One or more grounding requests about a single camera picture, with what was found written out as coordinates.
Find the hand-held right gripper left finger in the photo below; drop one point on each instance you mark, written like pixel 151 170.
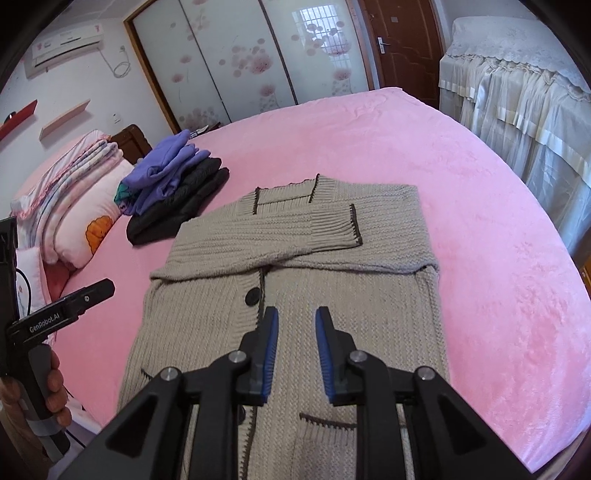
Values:
pixel 270 360

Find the person's left hand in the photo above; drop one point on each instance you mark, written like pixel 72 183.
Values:
pixel 57 392

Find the small pink pillow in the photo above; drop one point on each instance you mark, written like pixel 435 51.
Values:
pixel 32 277

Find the pink bed blanket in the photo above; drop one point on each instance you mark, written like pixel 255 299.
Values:
pixel 461 184

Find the light wooden wall shelf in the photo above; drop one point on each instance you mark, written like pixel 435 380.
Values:
pixel 64 119

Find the grey knit cardigan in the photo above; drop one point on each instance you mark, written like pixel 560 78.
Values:
pixel 369 277

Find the brown wooden door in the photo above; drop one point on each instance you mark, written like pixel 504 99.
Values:
pixel 406 50

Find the folded pastel striped quilt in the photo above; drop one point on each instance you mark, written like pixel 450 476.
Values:
pixel 69 180

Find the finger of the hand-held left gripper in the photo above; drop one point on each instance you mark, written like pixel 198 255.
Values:
pixel 92 295

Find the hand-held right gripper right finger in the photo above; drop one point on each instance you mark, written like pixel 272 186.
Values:
pixel 324 360

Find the dark wooden headboard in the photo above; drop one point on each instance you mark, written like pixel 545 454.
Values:
pixel 134 143

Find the lace-covered furniture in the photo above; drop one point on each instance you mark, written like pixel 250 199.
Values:
pixel 508 92

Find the red wall shelf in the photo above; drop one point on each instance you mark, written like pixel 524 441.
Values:
pixel 21 117

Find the pink comforter with orange print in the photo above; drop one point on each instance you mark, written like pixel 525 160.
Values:
pixel 92 217

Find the purple folded garment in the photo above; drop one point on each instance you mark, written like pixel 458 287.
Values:
pixel 161 161

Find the teal printed folded garment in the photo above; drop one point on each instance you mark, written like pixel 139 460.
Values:
pixel 122 198

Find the white air conditioner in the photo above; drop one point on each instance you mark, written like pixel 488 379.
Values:
pixel 64 48

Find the black folded garment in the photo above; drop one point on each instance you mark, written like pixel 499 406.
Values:
pixel 184 203

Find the floral sliding door wardrobe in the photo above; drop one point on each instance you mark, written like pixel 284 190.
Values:
pixel 231 55

